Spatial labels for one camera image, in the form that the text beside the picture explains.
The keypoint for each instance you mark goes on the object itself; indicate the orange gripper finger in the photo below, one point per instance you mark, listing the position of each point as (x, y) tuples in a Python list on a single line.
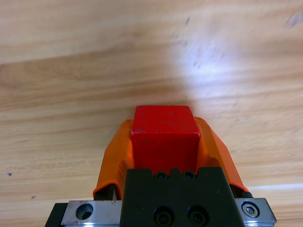
[(213, 151), (116, 156)]

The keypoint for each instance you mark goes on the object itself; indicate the red wooden block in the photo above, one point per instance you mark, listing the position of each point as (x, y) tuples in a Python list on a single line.
[(165, 142)]

